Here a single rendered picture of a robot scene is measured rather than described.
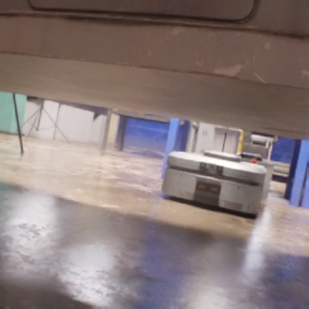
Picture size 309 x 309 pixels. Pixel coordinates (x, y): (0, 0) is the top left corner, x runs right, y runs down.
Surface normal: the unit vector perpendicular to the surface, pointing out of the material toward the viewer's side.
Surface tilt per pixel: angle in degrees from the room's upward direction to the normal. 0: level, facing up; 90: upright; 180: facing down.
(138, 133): 90
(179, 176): 90
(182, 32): 90
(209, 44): 90
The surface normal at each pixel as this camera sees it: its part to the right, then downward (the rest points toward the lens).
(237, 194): -0.33, -0.01
